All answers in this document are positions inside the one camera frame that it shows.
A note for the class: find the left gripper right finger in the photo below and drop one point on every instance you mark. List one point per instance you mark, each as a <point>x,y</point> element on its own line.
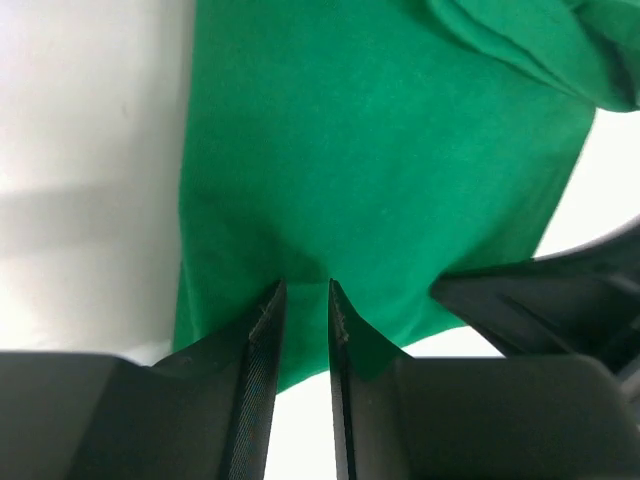
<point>535,417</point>

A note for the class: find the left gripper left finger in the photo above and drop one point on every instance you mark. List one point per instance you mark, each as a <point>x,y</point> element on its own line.
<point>204,412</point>

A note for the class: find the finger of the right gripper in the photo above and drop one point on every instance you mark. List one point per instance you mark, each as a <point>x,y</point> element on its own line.
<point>584,301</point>

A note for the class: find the green t shirt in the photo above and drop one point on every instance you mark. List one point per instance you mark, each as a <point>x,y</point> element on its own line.
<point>380,143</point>

